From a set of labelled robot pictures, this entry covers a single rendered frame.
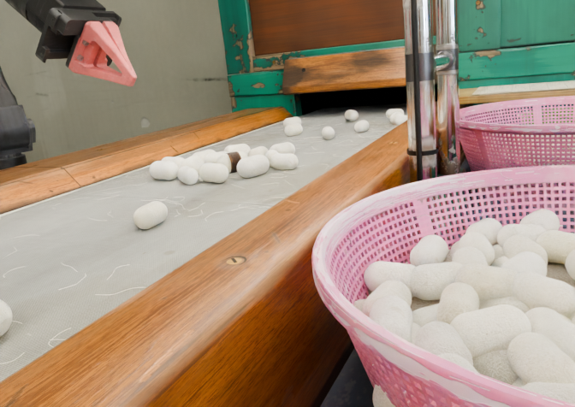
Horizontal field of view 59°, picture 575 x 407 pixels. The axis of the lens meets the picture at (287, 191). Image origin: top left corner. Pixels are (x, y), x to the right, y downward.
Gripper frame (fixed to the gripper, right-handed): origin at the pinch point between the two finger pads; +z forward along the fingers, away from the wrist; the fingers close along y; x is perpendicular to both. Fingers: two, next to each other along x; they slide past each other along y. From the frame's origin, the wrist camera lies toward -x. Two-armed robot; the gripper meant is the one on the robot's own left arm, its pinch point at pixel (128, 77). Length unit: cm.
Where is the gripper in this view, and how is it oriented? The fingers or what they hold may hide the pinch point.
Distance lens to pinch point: 65.0
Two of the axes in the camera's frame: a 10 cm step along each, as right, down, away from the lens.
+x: -5.1, 7.2, 4.7
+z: 7.5, 6.4, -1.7
